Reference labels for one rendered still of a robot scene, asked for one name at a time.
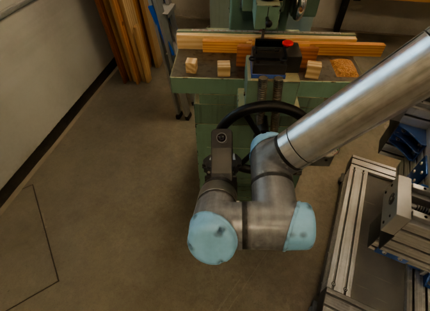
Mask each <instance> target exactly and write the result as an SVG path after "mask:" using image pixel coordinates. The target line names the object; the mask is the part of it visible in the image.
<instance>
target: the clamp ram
mask: <svg viewBox="0 0 430 311"><path fill-rule="evenodd" d="M284 40H286V39H266V38H256V39H255V45H256V46H257V47H283V45H282V41H284Z"/></svg>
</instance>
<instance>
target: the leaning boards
mask: <svg viewBox="0 0 430 311"><path fill-rule="evenodd" d="M94 1H95V4H96V6H97V9H98V12H99V15H100V18H101V21H102V23H103V26H104V29H105V32H106V34H107V38H108V40H109V44H110V46H111V49H112V52H113V55H114V57H115V60H116V64H117V66H118V69H119V71H120V75H121V77H122V80H123V83H124V84H126V83H127V81H128V80H130V81H132V80H133V81H134V82H136V84H139V83H140V82H141V80H142V81H143V82H147V83H149V82H150V81H151V79H152V76H151V70H150V68H151V66H152V65H153V64H152V58H154V63H155V67H156V68H159V67H160V66H161V64H162V62H163V58H162V55H161V50H160V47H159V42H158V39H157V35H156V32H155V27H154V22H153V19H152V15H151V13H150V10H149V9H148V6H149V4H148V0H94Z"/></svg>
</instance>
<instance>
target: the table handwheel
mask: <svg viewBox="0 0 430 311"><path fill-rule="evenodd" d="M261 112H277V113H283V114H286V115H289V116H291V117H293V118H295V119H297V120H299V119H300V118H302V117H303V116H305V115H306V114H307V113H306V112H305V111H303V110H302V109H301V108H299V107H297V106H295V105H292V104H289V103H286V102H281V101H275V100H263V101H257V102H251V103H249V104H245V105H243V106H240V107H238V108H236V109H234V110H233V111H231V112H229V113H228V114H227V115H226V116H225V117H224V118H223V119H222V120H221V121H220V122H219V124H218V125H217V127H216V129H227V128H229V127H230V126H231V125H232V124H233V123H234V122H235V121H237V120H238V119H240V118H242V117H244V119H245V120H246V121H247V123H248V124H249V126H250V127H251V129H252V131H253V132H254V135H253V139H254V138H255V137H256V136H258V135H259V134H264V133H266V132H270V131H269V126H268V121H267V115H264V123H262V124H260V125H258V126H256V124H255V122H254V121H253V119H252V117H251V116H250V115H251V114H254V113H261ZM249 160H250V153H249V154H248V155H247V156H245V157H244V158H243V159H242V160H241V168H240V169H238V171H240V172H243V173H248V174H251V165H248V164H246V163H247V162H248V161H249Z"/></svg>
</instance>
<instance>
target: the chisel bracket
mask: <svg viewBox="0 0 430 311"><path fill-rule="evenodd" d="M252 12H253V24H254V29H277V27H278V23H279V16H280V12H281V5H280V1H279V0H271V1H267V0H253V9H252ZM266 17H269V20H271V21H272V23H273V25H272V26H271V27H270V28H267V27H266Z"/></svg>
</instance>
